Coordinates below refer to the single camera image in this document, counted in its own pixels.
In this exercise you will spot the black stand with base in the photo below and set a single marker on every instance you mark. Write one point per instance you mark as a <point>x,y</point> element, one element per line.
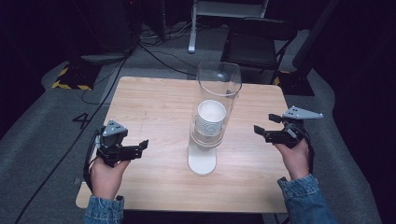
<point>299,81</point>

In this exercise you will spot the dark computer tower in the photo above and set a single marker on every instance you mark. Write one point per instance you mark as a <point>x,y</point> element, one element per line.
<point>107,26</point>

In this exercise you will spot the person's right hand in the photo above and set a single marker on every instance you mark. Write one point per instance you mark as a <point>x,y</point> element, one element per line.
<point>294,160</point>

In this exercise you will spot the white desk frame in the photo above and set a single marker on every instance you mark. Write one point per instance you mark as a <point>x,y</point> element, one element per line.
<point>193,34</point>

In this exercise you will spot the black yellow striped stand base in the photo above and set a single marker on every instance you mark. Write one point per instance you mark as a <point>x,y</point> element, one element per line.
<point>76,77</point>

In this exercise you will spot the person's left hand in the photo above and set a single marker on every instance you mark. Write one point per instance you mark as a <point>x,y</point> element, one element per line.
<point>107,177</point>

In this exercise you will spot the clear tube cup dispenser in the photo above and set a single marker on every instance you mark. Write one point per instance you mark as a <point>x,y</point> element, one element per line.
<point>214,90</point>

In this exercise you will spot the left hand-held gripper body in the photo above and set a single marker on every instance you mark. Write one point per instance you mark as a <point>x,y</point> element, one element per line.
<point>109,141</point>

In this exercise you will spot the black chair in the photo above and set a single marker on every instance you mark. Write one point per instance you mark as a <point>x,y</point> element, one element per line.
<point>252,46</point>

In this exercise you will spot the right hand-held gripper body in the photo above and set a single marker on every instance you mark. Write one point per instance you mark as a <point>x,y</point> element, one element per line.
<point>292,130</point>

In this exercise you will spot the white paper cup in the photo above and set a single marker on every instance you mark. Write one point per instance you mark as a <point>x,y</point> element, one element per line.
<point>210,119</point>

